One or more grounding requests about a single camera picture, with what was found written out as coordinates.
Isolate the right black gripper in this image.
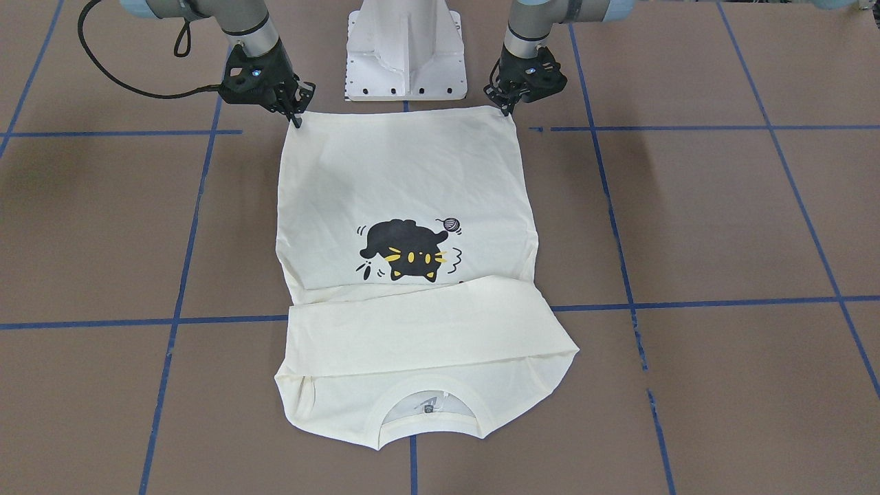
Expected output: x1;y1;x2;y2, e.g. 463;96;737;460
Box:
267;41;316;129

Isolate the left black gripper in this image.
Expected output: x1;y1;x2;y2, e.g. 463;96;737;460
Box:
483;47;528;116

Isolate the cream long-sleeve cat shirt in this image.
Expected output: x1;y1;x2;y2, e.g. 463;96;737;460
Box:
274;106;579;449

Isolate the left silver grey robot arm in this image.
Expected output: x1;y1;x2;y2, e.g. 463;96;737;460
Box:
483;1;635;116

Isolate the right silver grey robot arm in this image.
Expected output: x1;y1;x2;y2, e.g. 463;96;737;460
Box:
120;1;315;128

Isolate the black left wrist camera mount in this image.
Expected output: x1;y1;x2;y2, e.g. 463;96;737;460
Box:
521;46;568;103

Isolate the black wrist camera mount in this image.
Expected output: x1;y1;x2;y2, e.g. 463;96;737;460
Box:
218;45;276;109
521;46;568;103

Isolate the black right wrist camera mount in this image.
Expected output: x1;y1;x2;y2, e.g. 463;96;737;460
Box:
218;45;276;109

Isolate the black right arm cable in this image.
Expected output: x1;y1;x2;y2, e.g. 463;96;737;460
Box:
77;0;224;101

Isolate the white camera post with base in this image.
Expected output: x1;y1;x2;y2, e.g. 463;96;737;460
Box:
344;1;468;102

